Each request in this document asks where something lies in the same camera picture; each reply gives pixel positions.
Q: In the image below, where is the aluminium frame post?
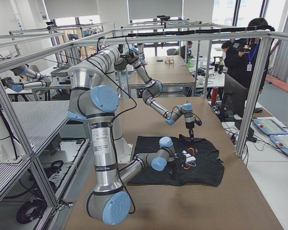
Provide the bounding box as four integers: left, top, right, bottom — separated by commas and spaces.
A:
235, 36, 272, 158

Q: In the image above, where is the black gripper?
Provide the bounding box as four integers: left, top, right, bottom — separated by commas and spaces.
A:
185, 121, 194, 140
169, 153, 185, 180

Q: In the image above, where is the black Huawei monitor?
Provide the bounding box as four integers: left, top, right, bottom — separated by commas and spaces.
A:
220, 73, 248, 121

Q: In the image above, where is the black graphic t-shirt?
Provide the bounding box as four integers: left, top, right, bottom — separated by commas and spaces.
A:
128, 134, 224, 187

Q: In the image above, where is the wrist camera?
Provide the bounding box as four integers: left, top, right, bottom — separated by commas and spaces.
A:
194, 119, 203, 126

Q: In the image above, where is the standing person with lanyard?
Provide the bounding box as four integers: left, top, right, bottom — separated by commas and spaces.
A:
237, 18, 270, 93

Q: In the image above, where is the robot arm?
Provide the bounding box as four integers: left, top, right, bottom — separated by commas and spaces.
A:
82, 45, 195, 139
79, 82, 175, 225

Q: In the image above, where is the teach pendant with red button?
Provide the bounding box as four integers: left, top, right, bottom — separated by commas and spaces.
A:
253, 119, 288, 136

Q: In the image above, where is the red cylinder bottle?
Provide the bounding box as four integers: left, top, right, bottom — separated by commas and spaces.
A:
211, 87, 218, 104

